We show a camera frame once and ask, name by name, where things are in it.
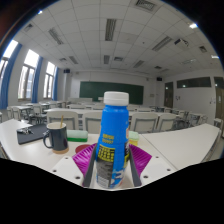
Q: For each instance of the pale green sponge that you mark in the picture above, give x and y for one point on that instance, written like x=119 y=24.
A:
x=77 y=135

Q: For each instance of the flat round red coaster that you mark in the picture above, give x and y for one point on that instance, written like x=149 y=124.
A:
x=81 y=148

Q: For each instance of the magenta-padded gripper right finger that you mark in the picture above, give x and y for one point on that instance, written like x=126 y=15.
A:
x=141 y=160

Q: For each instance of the blue drink bottle white cap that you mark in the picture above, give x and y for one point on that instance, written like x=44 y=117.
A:
x=111 y=133

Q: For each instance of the ceiling projector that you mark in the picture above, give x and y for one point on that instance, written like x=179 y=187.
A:
x=181 y=42

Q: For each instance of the white classroom chairs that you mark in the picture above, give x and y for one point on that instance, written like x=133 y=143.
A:
x=145 y=121

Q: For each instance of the tall bright window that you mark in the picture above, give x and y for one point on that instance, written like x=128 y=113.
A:
x=8 y=53
x=27 y=76
x=49 y=81

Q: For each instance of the green chalkboard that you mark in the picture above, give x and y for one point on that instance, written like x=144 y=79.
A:
x=95 y=90

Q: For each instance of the white classroom desks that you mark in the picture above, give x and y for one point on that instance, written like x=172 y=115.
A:
x=186 y=140

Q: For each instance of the dark door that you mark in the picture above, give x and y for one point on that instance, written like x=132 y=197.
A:
x=168 y=95

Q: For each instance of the bunch of keys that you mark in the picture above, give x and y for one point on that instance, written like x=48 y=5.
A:
x=25 y=131

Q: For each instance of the dark high wall window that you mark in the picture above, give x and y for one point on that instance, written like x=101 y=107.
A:
x=193 y=82

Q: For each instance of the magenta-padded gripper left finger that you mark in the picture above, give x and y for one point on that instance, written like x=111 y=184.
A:
x=81 y=160

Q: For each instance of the round cork coaster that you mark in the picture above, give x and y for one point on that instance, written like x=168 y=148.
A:
x=63 y=151

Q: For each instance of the black wall speaker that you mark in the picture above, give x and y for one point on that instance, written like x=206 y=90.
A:
x=66 y=71
x=159 y=79

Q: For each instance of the wooden stir stick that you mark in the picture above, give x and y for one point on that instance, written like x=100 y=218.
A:
x=61 y=121

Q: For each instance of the ceiling lights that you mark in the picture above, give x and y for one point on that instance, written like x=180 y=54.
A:
x=110 y=29

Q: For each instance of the dark blue mug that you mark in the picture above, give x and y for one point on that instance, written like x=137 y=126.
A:
x=60 y=138

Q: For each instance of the blue curtain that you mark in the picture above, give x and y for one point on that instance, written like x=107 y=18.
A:
x=7 y=76
x=55 y=85
x=36 y=80

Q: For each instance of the black flat sleeve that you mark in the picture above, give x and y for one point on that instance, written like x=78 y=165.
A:
x=33 y=133

